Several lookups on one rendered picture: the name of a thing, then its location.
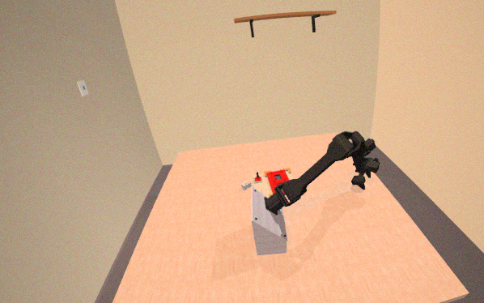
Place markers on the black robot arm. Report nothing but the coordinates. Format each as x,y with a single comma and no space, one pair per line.
339,149

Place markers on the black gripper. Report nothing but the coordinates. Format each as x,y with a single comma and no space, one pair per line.
360,179

